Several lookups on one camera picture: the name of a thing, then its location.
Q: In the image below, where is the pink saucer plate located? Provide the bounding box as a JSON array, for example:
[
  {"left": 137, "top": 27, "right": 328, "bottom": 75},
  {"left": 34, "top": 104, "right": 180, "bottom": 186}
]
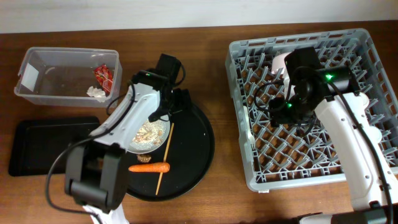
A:
[{"left": 271, "top": 52, "right": 290, "bottom": 78}]

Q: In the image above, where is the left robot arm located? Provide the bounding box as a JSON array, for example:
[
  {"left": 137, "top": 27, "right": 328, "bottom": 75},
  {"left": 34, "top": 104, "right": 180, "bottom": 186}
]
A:
[{"left": 65, "top": 54, "right": 190, "bottom": 223}]

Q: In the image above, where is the red snack wrapper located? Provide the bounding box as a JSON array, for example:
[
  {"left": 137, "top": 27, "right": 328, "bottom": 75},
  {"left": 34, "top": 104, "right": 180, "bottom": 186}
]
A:
[{"left": 94, "top": 64, "right": 113, "bottom": 94}]

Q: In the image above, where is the clear plastic bin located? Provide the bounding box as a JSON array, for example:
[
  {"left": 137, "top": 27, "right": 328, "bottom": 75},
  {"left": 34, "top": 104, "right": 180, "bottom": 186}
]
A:
[{"left": 14, "top": 47, "right": 123, "bottom": 108}]

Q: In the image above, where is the white tissue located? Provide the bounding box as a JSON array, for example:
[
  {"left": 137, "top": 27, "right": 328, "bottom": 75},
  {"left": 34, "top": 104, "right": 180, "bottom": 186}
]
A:
[{"left": 86, "top": 86, "right": 106, "bottom": 103}]

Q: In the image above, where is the round black tray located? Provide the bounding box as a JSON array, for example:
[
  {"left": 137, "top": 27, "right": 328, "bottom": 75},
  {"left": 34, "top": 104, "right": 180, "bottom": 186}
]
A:
[{"left": 126, "top": 103, "right": 215, "bottom": 202}]

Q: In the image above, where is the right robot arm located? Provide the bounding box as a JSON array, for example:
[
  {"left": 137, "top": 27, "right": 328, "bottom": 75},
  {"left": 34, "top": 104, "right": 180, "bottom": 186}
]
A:
[{"left": 269, "top": 47, "right": 397, "bottom": 223}]

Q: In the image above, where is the wooden chopstick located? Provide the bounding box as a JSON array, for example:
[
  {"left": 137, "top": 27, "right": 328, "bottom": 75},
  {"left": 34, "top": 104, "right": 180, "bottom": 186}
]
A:
[{"left": 155, "top": 123, "right": 175, "bottom": 196}]

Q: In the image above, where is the orange carrot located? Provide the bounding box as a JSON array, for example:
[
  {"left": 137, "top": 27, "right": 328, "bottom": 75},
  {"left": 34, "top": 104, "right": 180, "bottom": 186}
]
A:
[{"left": 128, "top": 162, "right": 170, "bottom": 173}]

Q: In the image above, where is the grey plate with food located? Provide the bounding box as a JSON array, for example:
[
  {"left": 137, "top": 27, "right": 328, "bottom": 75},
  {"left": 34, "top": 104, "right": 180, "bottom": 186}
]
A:
[{"left": 128, "top": 120, "right": 170, "bottom": 154}]

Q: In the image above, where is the grey dishwasher rack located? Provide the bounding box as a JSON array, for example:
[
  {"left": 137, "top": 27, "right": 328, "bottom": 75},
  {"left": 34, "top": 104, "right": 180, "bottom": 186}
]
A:
[{"left": 225, "top": 29, "right": 397, "bottom": 193}]

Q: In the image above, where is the brown food scrap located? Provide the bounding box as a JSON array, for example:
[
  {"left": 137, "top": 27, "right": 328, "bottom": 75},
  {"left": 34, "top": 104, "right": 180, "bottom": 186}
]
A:
[{"left": 137, "top": 154, "right": 152, "bottom": 164}]

